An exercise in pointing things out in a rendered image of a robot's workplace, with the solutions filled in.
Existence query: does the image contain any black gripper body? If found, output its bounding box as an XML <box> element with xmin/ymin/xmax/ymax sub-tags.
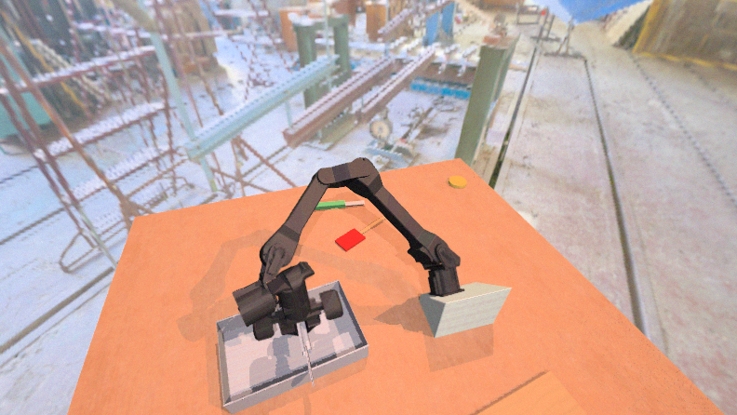
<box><xmin>253</xmin><ymin>289</ymin><xmax>343</xmax><ymax>341</ymax></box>

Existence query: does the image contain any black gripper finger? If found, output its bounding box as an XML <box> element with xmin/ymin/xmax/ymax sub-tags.
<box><xmin>305</xmin><ymin>317</ymin><xmax>321</xmax><ymax>334</ymax></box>
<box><xmin>280</xmin><ymin>324</ymin><xmax>299</xmax><ymax>336</ymax></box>

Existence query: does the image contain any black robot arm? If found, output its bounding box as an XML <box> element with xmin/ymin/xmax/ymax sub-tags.
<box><xmin>232</xmin><ymin>157</ymin><xmax>464</xmax><ymax>327</ymax></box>

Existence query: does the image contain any yellow flat round disc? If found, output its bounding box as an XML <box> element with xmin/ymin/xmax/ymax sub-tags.
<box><xmin>449</xmin><ymin>176</ymin><xmax>466</xmax><ymax>188</ymax></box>

